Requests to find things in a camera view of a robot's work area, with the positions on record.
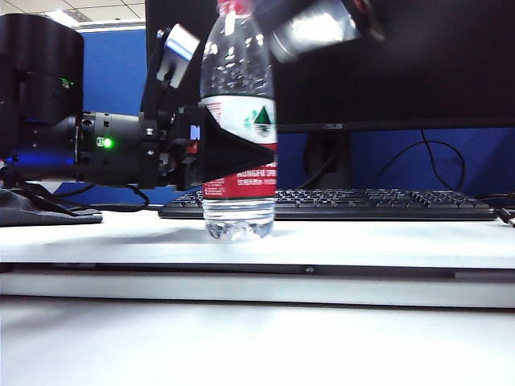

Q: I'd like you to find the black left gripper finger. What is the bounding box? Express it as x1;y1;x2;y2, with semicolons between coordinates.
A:
202;104;278;186

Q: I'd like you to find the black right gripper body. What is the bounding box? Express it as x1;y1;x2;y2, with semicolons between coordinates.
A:
253;0;388;43

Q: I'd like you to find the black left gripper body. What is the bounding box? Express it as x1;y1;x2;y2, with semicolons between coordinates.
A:
138;43;205;192

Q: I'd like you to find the clear plastic water bottle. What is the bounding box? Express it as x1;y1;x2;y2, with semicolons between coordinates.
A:
200;0;279;242

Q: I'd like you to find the red plastic bottle cap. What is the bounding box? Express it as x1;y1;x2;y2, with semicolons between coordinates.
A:
216;0;253;15

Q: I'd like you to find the black computer monitor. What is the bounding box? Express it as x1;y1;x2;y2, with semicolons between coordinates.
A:
144;0;515;134

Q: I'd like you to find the black monitor stand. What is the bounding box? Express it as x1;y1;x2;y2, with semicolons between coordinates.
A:
302;132;356;191

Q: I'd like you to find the white foam board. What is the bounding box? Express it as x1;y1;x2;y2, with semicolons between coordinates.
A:
0;209;515;270

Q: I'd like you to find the black computer keyboard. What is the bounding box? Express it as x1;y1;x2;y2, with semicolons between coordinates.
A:
158;188;500;223

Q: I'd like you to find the dark grey cloth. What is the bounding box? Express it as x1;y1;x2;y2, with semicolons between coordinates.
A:
0;187;104;228

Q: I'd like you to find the ceiling light panel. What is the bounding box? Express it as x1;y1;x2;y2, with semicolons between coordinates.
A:
43;10;82;28

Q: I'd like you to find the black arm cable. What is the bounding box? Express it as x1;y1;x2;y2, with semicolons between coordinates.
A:
22;180;150;212

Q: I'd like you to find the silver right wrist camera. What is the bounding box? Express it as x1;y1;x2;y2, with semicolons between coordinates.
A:
268;6;362;64

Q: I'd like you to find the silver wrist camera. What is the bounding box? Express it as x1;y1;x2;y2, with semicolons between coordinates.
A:
155;23;201;91
268;6;362;64

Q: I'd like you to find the black keyboard cable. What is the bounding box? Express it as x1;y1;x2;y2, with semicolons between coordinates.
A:
70;203;167;215

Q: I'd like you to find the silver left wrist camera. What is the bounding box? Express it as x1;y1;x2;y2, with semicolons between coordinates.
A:
155;23;201;91

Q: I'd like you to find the silver partition frame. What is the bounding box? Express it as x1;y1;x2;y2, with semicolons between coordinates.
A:
76;20;147;34

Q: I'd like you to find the thin black looped cable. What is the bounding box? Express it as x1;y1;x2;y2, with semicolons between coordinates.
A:
369;129;468;192

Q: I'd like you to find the black cable plug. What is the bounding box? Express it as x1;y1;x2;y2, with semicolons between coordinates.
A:
496;207;515;229

